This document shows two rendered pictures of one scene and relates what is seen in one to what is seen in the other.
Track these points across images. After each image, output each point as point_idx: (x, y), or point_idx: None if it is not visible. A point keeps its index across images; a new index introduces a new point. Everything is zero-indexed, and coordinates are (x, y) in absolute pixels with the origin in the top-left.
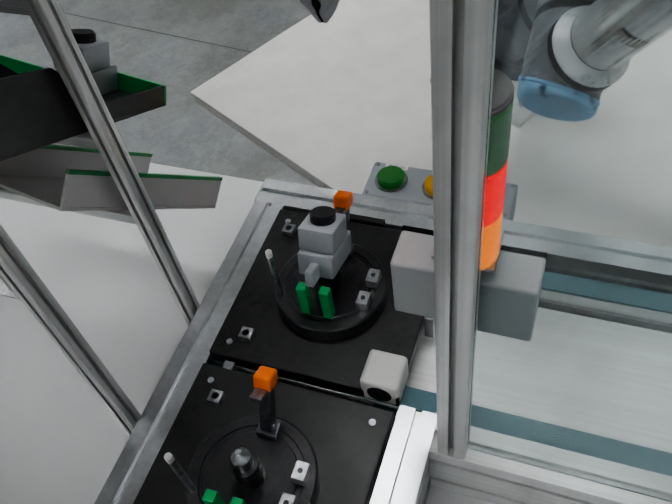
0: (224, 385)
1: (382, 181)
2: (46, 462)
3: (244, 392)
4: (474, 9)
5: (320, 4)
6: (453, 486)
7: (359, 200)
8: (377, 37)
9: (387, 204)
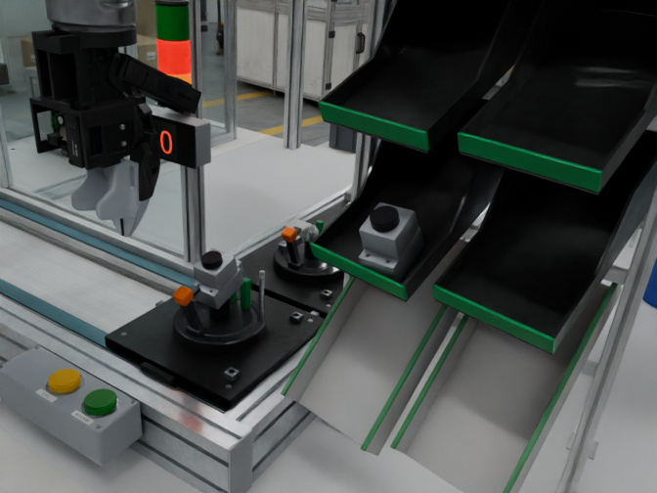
0: (319, 301)
1: (113, 393)
2: None
3: (306, 295)
4: None
5: (122, 218)
6: None
7: (147, 395)
8: None
9: (124, 383)
